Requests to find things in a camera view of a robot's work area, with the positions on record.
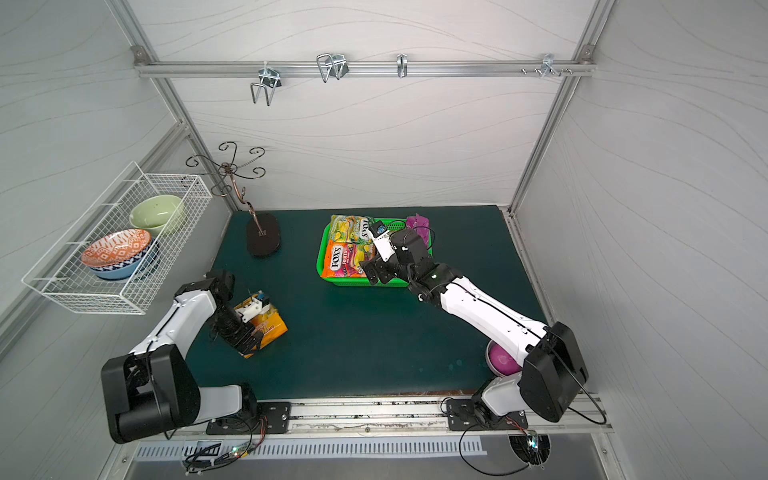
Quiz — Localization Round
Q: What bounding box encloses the purple candy bag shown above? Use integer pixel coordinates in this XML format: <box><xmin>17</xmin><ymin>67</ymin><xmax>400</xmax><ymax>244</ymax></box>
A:
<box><xmin>406</xmin><ymin>214</ymin><xmax>432</xmax><ymax>248</ymax></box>

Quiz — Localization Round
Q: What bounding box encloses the green plastic basket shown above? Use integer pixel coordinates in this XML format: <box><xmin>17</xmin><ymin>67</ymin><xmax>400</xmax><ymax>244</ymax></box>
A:
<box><xmin>315</xmin><ymin>217</ymin><xmax>434</xmax><ymax>287</ymax></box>

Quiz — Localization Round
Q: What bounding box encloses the yellow candy bag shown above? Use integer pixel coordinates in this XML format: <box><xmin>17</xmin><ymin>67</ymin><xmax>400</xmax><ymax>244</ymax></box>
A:
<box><xmin>238</xmin><ymin>301</ymin><xmax>288</xmax><ymax>359</ymax></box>

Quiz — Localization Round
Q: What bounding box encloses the orange Fox's candy bag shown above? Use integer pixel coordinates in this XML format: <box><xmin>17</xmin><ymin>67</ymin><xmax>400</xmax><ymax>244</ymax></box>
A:
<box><xmin>320</xmin><ymin>241</ymin><xmax>376</xmax><ymax>279</ymax></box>

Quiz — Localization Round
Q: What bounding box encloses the green Fox's candy bag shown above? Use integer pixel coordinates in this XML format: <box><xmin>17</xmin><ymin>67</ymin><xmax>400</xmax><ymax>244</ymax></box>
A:
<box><xmin>328</xmin><ymin>215</ymin><xmax>373</xmax><ymax>244</ymax></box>

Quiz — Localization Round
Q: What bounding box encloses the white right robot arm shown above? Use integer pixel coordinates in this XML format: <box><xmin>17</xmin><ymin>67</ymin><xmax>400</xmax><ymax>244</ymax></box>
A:
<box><xmin>362</xmin><ymin>221</ymin><xmax>588</xmax><ymax>423</ymax></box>

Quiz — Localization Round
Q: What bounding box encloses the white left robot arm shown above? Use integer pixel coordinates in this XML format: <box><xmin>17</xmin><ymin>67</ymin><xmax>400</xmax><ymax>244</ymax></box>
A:
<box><xmin>101</xmin><ymin>270</ymin><xmax>264</xmax><ymax>444</ymax></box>

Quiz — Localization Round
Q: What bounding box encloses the blue bowl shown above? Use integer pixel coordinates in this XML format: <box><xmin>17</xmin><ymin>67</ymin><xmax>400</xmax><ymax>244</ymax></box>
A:
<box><xmin>89</xmin><ymin>246</ymin><xmax>158</xmax><ymax>281</ymax></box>

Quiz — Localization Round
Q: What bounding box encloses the light green bowl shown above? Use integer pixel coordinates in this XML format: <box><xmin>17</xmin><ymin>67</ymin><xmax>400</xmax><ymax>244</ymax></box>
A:
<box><xmin>129</xmin><ymin>195</ymin><xmax>187</xmax><ymax>238</ymax></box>

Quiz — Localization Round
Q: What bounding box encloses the orange patterned bowl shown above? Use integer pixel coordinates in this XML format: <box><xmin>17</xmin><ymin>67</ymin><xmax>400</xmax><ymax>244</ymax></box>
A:
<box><xmin>81</xmin><ymin>229</ymin><xmax>152</xmax><ymax>268</ymax></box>

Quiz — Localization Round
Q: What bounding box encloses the purple bowl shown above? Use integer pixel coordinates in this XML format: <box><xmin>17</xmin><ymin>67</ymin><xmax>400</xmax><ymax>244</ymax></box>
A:
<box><xmin>485</xmin><ymin>341</ymin><xmax>522</xmax><ymax>377</ymax></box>

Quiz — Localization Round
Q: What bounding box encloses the small metal hook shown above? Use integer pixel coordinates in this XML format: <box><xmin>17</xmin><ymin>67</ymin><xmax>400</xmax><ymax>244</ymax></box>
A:
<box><xmin>396</xmin><ymin>54</ymin><xmax>408</xmax><ymax>79</ymax></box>

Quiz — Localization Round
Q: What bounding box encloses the metal loop hook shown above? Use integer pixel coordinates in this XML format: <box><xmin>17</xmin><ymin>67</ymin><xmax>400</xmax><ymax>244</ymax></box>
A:
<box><xmin>316</xmin><ymin>53</ymin><xmax>349</xmax><ymax>83</ymax></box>

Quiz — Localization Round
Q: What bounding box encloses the metal double hook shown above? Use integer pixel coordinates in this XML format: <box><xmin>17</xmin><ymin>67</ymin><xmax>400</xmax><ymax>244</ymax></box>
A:
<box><xmin>250</xmin><ymin>64</ymin><xmax>282</xmax><ymax>106</ymax></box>

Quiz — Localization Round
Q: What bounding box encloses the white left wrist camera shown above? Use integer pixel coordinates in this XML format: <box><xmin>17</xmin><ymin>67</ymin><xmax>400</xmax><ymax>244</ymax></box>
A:
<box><xmin>235</xmin><ymin>291</ymin><xmax>271</xmax><ymax>322</ymax></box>

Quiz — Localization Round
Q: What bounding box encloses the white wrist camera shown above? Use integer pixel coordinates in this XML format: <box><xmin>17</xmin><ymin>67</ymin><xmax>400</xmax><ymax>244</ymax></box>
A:
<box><xmin>368</xmin><ymin>221</ymin><xmax>395</xmax><ymax>262</ymax></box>
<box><xmin>235</xmin><ymin>291</ymin><xmax>271</xmax><ymax>322</ymax></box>

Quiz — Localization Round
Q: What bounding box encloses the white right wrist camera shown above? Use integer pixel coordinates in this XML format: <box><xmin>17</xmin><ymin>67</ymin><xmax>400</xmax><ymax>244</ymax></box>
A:
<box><xmin>368</xmin><ymin>221</ymin><xmax>395</xmax><ymax>262</ymax></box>

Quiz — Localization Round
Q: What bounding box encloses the copper wire stand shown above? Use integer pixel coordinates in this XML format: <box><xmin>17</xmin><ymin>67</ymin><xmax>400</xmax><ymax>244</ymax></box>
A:
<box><xmin>185</xmin><ymin>140</ymin><xmax>281</xmax><ymax>258</ymax></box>

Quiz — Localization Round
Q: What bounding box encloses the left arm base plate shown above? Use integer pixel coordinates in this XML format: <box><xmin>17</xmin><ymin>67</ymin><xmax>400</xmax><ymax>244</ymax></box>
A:
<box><xmin>206</xmin><ymin>401</ymin><xmax>292</xmax><ymax>436</ymax></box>

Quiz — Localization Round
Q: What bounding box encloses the white wire wall basket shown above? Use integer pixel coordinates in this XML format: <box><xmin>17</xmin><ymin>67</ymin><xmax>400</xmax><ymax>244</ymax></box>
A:
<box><xmin>22</xmin><ymin>163</ymin><xmax>212</xmax><ymax>315</ymax></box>

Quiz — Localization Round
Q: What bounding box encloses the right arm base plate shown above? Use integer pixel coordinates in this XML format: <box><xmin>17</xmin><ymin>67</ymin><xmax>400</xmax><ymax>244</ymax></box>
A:
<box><xmin>440</xmin><ymin>397</ymin><xmax>529</xmax><ymax>432</ymax></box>

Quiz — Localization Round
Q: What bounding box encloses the metal bracket hook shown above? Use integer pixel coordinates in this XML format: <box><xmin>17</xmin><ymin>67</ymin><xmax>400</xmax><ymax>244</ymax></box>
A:
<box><xmin>520</xmin><ymin>54</ymin><xmax>573</xmax><ymax>78</ymax></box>

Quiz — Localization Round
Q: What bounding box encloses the aluminium top rail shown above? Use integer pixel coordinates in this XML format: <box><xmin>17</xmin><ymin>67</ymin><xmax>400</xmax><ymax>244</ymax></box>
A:
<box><xmin>135</xmin><ymin>58</ymin><xmax>597</xmax><ymax>79</ymax></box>

